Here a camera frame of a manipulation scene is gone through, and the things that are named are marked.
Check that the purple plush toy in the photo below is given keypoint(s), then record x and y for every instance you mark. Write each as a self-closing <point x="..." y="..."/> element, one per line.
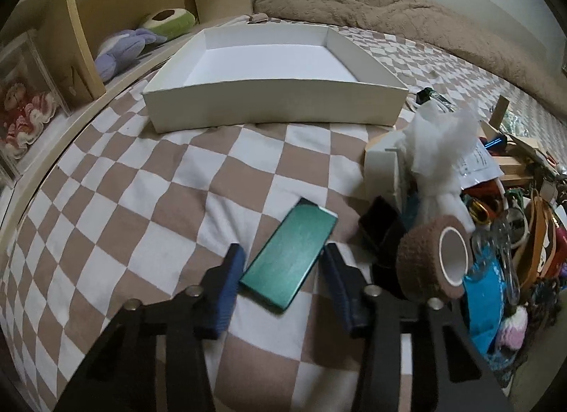
<point x="117" y="51"/>

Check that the white small box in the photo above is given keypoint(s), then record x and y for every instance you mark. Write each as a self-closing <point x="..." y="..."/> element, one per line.
<point x="381" y="168"/>

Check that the black binder clip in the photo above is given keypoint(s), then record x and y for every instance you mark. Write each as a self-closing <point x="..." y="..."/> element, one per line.
<point x="425" y="95"/>

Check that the wooden block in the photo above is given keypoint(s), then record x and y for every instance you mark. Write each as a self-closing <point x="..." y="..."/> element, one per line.
<point x="499" y="111"/>

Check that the printed silver packet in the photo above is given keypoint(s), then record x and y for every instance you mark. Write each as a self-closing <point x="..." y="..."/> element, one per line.
<point x="480" y="164"/>

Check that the clear glass item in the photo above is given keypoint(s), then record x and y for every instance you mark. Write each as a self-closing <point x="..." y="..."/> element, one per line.
<point x="505" y="257"/>

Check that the black small box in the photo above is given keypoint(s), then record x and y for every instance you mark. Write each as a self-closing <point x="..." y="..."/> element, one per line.
<point x="381" y="221"/>

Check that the pink fluffy pompom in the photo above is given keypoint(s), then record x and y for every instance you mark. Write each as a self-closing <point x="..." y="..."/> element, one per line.
<point x="511" y="328"/>

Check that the green case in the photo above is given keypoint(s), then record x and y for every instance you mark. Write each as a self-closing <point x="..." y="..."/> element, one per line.
<point x="288" y="257"/>

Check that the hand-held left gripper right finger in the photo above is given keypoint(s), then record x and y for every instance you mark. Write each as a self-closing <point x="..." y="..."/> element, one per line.
<point x="342" y="294"/>

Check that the blue plastic packet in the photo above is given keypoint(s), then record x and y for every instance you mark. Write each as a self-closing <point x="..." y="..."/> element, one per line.
<point x="480" y="305"/>

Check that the green avocado plush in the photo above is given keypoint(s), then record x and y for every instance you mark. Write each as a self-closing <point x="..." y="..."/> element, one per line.
<point x="177" y="24"/>

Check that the clear display case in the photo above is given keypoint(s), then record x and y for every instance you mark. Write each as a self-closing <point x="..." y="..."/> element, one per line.
<point x="31" y="66"/>

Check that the wooden headboard shelf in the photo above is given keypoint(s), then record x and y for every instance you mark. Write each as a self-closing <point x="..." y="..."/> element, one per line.
<point x="82" y="49"/>

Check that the brown bandage roll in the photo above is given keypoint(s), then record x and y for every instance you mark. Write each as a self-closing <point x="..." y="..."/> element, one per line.
<point x="416" y="257"/>

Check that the white crumpled plastic wrap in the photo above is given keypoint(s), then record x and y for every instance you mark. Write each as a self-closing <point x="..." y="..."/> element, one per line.
<point x="438" y="159"/>

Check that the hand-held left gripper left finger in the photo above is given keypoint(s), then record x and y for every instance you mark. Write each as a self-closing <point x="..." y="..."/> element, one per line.
<point x="228" y="290"/>

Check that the red doll figure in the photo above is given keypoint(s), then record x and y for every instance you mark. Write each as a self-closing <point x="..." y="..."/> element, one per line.
<point x="26" y="115"/>

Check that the white cardboard box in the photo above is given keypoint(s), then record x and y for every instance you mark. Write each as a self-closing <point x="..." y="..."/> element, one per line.
<point x="274" y="102"/>

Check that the brown fluffy blanket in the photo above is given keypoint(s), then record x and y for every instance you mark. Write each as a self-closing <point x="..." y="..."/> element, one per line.
<point x="354" y="0"/>

